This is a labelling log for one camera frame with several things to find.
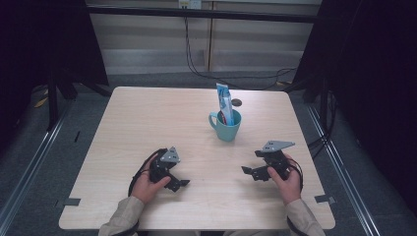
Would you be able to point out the black curtain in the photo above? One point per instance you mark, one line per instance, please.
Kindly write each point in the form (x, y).
(370, 82)
(42, 49)

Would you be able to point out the person's left hand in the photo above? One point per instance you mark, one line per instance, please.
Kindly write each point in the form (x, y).
(147, 187)

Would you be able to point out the blue and white toothpaste tube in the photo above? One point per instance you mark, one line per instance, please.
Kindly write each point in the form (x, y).
(225, 103)

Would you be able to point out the grey tape strip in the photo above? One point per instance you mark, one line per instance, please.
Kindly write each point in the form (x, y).
(72, 201)
(324, 198)

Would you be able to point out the teal cup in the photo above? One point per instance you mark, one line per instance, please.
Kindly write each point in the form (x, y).
(226, 129)

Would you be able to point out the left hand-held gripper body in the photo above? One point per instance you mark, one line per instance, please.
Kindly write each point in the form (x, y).
(164, 162)

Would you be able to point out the small dark round object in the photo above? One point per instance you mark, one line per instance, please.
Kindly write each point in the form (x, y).
(236, 102)

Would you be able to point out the metal floor rail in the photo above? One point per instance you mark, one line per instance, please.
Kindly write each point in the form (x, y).
(29, 167)
(341, 170)

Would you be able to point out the black horizontal bar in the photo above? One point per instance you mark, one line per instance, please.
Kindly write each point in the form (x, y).
(196, 13)

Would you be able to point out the white wall socket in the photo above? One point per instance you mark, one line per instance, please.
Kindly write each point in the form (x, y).
(190, 4)

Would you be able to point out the person's right hand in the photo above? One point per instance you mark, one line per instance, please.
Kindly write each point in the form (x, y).
(288, 187)

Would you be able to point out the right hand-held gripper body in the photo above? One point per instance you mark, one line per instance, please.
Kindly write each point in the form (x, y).
(277, 157)

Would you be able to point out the black metal stand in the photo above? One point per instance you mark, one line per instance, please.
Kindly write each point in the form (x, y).
(52, 105)

